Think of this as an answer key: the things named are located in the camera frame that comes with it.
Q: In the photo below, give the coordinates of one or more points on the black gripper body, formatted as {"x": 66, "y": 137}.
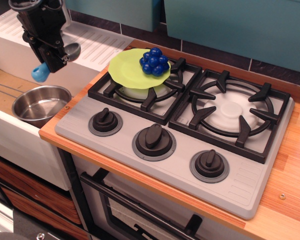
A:
{"x": 41, "y": 21}

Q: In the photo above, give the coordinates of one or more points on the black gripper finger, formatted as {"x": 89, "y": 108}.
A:
{"x": 55, "y": 58}
{"x": 35, "y": 46}

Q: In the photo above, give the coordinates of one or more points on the grey spoon with blue handle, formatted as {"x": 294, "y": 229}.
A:
{"x": 40, "y": 73}

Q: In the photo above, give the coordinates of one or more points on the blue toy blueberry cluster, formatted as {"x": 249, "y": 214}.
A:
{"x": 153, "y": 62}

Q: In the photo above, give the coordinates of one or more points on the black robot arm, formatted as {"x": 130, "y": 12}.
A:
{"x": 42, "y": 22}

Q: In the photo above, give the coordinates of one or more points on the stainless steel pot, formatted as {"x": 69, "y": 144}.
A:
{"x": 38, "y": 105}

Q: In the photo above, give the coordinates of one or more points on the light green plate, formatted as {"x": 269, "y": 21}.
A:
{"x": 126, "y": 70}

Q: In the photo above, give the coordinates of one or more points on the grey toy faucet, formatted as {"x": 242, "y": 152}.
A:
{"x": 66, "y": 15}

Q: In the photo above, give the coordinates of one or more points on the black left stove knob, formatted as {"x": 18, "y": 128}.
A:
{"x": 105, "y": 123}

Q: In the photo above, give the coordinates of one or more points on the black stove knob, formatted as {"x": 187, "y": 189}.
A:
{"x": 105, "y": 123}
{"x": 209, "y": 166}
{"x": 154, "y": 143}

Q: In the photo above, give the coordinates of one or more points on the white left burner cap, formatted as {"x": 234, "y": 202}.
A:
{"x": 163, "y": 91}

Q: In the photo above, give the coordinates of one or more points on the white burner cap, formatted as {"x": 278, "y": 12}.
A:
{"x": 163, "y": 91}
{"x": 229, "y": 107}

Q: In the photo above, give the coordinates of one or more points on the black left burner grate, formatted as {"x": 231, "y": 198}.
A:
{"x": 157, "y": 103}

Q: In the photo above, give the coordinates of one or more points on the black burner grate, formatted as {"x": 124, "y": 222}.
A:
{"x": 157, "y": 103}
{"x": 254, "y": 144}

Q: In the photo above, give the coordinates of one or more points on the black middle stove knob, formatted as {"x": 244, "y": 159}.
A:
{"x": 154, "y": 143}

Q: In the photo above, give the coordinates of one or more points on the wooden drawer front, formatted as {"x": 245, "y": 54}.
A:
{"x": 41, "y": 200}

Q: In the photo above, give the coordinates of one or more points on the toy oven door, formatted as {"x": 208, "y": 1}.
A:
{"x": 131, "y": 212}

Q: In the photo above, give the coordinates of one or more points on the black right burner grate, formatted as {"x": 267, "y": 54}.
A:
{"x": 254, "y": 144}

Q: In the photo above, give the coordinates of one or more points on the grey toy stove top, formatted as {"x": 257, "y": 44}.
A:
{"x": 239, "y": 194}

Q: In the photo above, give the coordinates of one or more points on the white right burner cap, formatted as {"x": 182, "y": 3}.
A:
{"x": 229, "y": 107}

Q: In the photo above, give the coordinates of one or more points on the black right stove knob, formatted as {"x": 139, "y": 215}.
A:
{"x": 209, "y": 166}

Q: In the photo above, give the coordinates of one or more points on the black oven door handle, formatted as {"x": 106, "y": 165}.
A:
{"x": 96, "y": 182}

